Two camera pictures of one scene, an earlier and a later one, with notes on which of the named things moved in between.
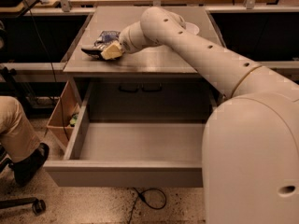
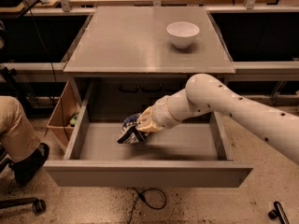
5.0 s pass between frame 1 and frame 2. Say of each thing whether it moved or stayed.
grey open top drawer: stayed
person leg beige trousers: stayed
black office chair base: stayed
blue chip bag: moved
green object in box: stayed
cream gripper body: moved
